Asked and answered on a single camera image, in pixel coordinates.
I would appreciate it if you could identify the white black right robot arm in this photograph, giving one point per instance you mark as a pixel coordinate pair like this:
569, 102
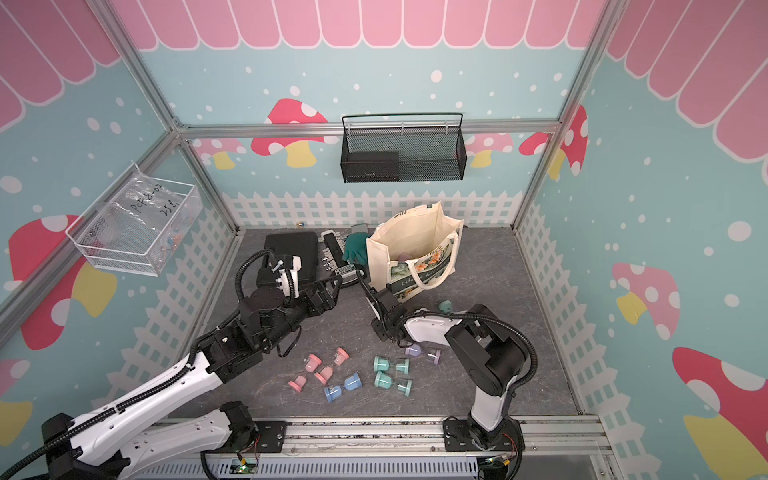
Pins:
497, 357

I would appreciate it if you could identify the green work glove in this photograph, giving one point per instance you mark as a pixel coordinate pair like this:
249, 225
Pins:
355, 249

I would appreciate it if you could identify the clear acrylic wall bin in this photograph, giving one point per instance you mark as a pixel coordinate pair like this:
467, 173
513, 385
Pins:
138, 227

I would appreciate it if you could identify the purple hourglass right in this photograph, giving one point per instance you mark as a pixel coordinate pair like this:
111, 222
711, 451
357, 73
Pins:
417, 350

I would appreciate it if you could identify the pink hourglass upper left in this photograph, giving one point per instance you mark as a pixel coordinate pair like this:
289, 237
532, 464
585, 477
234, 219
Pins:
313, 362

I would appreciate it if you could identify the black box in basket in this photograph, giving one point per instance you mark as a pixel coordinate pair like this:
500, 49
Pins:
370, 166

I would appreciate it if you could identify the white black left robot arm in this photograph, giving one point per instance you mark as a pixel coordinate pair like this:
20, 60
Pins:
118, 441

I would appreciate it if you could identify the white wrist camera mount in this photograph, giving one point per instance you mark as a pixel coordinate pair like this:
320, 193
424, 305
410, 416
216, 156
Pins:
286, 270

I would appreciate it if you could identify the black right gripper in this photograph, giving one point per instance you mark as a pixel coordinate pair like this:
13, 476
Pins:
376, 328

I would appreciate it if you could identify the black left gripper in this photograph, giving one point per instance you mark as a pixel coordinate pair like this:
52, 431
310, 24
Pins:
328, 300

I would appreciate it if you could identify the green hourglass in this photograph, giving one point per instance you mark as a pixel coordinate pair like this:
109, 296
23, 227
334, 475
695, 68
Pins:
386, 382
446, 307
400, 366

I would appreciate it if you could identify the black plastic tool case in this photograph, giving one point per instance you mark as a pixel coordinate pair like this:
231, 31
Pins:
302, 244

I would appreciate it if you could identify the green hourglass front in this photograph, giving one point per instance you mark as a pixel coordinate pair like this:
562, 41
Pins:
386, 382

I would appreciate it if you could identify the pink hourglass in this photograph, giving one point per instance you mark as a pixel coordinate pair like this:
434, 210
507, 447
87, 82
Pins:
313, 362
300, 382

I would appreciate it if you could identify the cream floral canvas tote bag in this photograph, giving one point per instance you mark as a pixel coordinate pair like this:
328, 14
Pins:
430, 238

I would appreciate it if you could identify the black wire mesh basket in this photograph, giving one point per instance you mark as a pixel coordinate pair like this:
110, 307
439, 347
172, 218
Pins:
431, 146

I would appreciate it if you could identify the pink hourglass front left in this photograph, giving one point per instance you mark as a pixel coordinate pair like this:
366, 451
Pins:
300, 382

